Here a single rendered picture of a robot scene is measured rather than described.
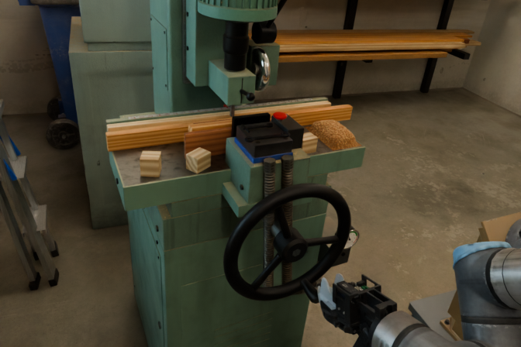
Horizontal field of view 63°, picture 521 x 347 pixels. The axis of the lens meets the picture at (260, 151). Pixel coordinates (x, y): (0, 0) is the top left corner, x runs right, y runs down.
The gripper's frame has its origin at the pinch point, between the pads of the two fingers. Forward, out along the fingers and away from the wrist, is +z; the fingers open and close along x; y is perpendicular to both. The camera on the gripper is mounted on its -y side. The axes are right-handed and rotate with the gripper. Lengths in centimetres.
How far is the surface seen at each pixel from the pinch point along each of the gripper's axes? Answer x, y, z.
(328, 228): -20.8, 0.4, 28.7
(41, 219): 57, -7, 116
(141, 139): 29, 33, 30
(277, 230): 7.2, 13.6, 5.7
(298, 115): -13.1, 33.8, 29.6
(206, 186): 18.0, 22.4, 17.2
